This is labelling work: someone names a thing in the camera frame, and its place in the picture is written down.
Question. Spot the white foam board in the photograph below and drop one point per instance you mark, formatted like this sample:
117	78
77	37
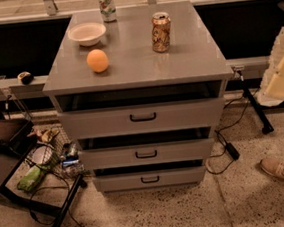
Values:
271	92

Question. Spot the black tape measure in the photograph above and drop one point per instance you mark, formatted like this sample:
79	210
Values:
25	78

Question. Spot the black tripod leg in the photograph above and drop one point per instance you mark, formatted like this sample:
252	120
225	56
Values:
267	126

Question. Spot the white paper bowl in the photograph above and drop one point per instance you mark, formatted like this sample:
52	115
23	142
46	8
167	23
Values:
87	34

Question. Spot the black folding table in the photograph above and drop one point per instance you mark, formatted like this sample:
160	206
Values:
9	164

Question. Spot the green snack bag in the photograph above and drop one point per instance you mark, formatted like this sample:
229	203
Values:
31	179

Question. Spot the grey drawer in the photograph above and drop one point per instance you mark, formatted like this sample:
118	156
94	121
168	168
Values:
140	119
148	153
145	180

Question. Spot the tan shoe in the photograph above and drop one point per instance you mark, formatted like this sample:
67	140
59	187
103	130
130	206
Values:
273	167

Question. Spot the wire basket of clutter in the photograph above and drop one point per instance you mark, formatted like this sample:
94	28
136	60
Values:
55	151

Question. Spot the grey drawer cabinet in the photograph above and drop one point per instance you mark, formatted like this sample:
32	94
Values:
192	69

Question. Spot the grey bottom drawer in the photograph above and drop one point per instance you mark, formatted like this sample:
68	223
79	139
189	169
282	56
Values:
145	180

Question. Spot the grey top drawer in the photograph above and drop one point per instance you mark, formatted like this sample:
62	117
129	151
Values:
140	119

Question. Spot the orange fruit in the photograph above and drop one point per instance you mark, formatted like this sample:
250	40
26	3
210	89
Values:
97	60

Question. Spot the brown gold soda can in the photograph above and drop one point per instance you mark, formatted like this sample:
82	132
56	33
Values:
161	32

